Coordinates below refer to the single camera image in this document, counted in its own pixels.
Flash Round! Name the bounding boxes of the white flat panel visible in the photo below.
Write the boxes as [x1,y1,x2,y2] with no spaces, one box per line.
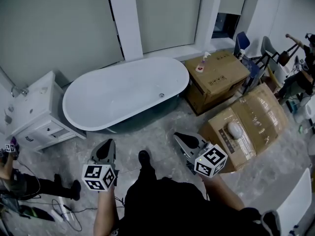
[276,167,314,236]

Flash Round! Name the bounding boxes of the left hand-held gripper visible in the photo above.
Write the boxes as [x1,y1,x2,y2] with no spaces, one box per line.
[82,139,120,193]

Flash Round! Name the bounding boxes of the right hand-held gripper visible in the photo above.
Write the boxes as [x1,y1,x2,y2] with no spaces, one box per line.
[173,132,228,179]

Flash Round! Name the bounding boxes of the person's black shoe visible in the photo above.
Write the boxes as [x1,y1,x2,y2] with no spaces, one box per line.
[138,150,151,168]

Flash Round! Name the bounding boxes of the white oval object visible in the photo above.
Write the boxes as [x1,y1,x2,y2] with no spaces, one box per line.
[226,121,245,140]

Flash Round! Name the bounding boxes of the white oval bathtub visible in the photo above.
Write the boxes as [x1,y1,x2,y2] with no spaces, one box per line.
[62,57,190,134]

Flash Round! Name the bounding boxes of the person's black clothing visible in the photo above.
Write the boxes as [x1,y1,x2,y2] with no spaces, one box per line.
[117,163,282,236]

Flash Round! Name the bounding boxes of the tape-wrapped cardboard box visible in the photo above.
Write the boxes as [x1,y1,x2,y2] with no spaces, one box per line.
[198,83,289,174]

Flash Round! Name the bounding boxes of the person's right forearm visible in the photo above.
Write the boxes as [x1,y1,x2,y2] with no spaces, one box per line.
[199,173,247,211]

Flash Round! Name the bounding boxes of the black and green tool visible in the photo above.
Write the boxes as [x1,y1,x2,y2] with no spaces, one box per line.
[19,204,56,222]

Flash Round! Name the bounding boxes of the plain cardboard box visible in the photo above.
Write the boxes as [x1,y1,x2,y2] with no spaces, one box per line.
[184,49,251,116]

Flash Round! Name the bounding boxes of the white tubes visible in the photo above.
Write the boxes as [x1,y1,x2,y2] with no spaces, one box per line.
[50,197,74,223]

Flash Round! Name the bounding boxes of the brown wooden chair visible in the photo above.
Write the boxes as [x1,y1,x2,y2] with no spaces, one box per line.
[278,33,308,67]

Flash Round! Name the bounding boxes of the black floor cable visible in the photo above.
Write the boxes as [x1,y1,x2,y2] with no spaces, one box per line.
[50,197,99,232]

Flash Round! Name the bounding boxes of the person's left forearm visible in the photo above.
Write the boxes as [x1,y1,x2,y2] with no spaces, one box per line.
[93,184,124,236]

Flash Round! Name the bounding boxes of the white vanity cabinet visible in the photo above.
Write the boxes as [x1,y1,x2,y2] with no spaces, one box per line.
[4,70,87,155]

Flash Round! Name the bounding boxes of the chrome faucet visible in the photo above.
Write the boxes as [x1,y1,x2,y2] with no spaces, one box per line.
[10,86,29,98]

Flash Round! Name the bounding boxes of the grey chair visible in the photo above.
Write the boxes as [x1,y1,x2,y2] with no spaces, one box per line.
[260,35,284,83]

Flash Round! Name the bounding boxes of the clear spray bottle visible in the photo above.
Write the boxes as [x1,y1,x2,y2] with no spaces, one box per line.
[195,51,212,72]

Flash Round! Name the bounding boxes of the blue chair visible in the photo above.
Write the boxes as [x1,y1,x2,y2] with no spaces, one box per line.
[233,31,261,94]

